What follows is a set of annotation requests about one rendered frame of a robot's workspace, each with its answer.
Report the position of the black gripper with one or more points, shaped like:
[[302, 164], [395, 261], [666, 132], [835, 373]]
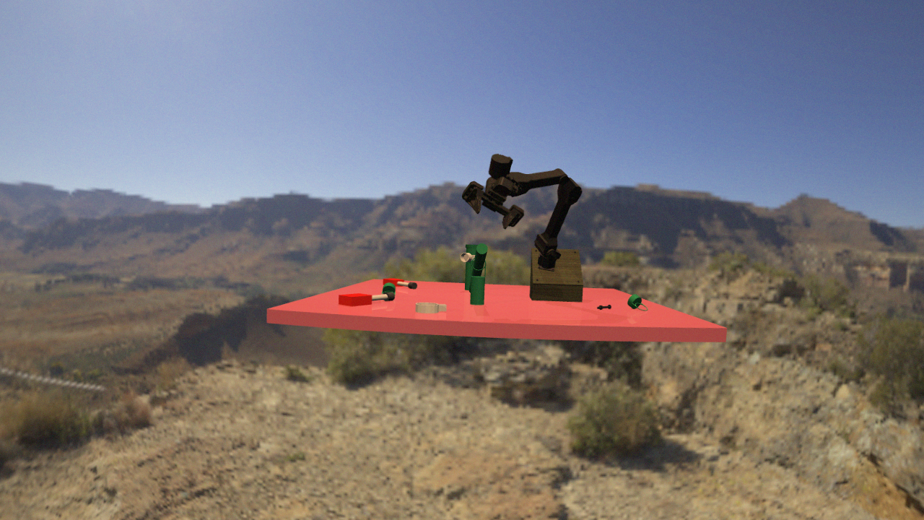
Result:
[[473, 194]]

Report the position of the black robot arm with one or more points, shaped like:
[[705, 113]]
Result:
[[506, 183]]

